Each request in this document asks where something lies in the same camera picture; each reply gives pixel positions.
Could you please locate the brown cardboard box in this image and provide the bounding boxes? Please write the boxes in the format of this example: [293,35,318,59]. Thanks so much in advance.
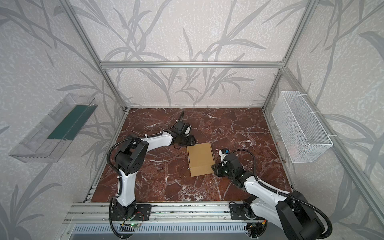
[187,143,215,177]

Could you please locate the aluminium frame structure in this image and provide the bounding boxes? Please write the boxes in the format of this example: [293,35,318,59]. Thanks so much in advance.
[59,1,384,224]

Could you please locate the black corrugated cable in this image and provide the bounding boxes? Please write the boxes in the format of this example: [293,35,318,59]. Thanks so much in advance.
[229,149,333,240]
[106,110,186,178]

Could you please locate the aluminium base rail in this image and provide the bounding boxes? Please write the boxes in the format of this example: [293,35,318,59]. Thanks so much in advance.
[62,201,317,224]

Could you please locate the clear acrylic wall tray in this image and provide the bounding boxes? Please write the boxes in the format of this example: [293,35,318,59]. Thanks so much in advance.
[9,94,98,163]

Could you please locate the left black corrugated cable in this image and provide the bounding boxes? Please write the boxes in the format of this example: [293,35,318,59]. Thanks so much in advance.
[106,110,186,178]

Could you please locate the right black corrugated cable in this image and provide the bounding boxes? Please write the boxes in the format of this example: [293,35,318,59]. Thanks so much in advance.
[229,149,333,240]

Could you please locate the white wire mesh basket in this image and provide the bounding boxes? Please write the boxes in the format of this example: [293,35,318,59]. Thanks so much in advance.
[272,91,333,164]

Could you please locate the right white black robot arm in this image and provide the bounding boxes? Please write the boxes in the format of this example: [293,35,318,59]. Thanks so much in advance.
[212,149,333,240]

